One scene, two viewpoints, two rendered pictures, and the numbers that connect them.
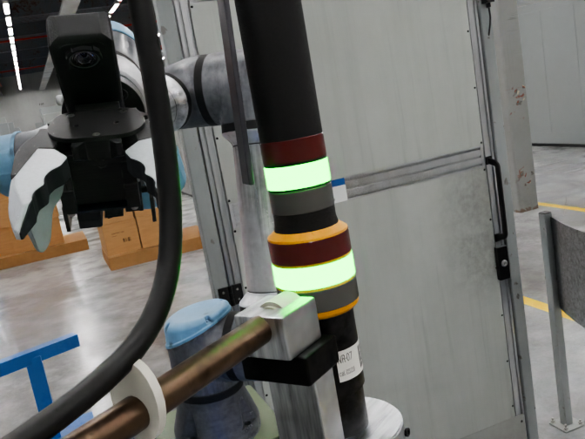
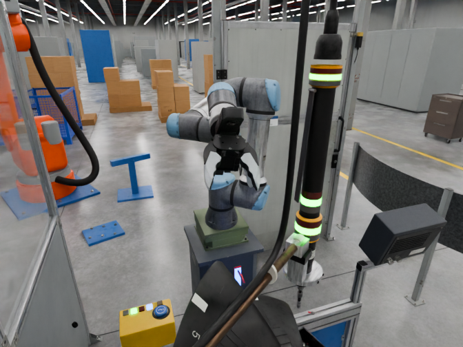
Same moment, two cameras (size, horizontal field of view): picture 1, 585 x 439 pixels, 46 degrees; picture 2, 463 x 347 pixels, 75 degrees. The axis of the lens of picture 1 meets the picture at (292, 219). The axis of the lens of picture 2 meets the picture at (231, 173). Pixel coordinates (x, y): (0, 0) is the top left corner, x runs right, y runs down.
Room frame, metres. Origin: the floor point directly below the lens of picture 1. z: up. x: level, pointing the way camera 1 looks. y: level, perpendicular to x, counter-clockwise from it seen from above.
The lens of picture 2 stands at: (-0.09, 0.11, 1.85)
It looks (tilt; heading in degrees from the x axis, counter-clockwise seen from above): 23 degrees down; 1
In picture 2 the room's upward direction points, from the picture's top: straight up
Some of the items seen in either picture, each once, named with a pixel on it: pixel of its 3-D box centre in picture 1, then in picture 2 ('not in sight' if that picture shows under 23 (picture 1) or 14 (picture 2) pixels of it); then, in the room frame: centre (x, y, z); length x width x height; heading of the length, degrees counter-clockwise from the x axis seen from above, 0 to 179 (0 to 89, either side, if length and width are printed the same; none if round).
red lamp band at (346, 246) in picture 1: (309, 243); (309, 218); (0.36, -0.01, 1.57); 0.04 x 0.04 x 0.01
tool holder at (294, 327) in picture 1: (321, 371); (302, 254); (0.35, 0.00, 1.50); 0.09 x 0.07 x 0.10; 145
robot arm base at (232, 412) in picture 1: (213, 405); (221, 211); (1.12, 0.19, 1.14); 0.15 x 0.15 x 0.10
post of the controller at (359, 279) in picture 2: not in sight; (358, 282); (0.88, -0.38, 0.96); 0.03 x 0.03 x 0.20; 20
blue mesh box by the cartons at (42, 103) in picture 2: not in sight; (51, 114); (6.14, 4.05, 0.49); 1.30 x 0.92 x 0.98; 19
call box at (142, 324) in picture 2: not in sight; (148, 328); (0.59, 0.40, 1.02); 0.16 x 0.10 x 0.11; 110
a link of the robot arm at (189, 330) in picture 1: (205, 343); (222, 189); (1.11, 0.18, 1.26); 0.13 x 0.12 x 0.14; 72
